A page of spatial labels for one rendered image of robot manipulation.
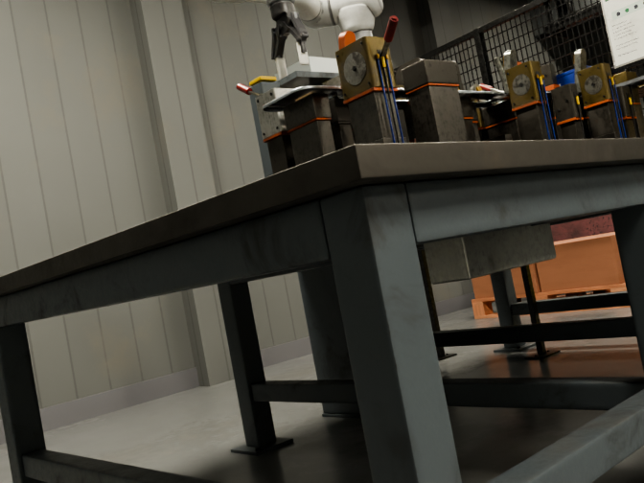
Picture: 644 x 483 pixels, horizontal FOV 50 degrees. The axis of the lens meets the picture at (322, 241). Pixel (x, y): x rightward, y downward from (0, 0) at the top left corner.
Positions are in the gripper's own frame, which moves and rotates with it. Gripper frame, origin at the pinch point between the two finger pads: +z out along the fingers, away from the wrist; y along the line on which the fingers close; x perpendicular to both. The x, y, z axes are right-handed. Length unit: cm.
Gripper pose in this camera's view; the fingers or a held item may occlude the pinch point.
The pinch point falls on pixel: (293, 68)
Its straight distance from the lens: 222.5
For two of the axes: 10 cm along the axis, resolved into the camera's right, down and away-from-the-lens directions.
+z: 1.8, 9.8, -0.4
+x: 8.4, -1.3, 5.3
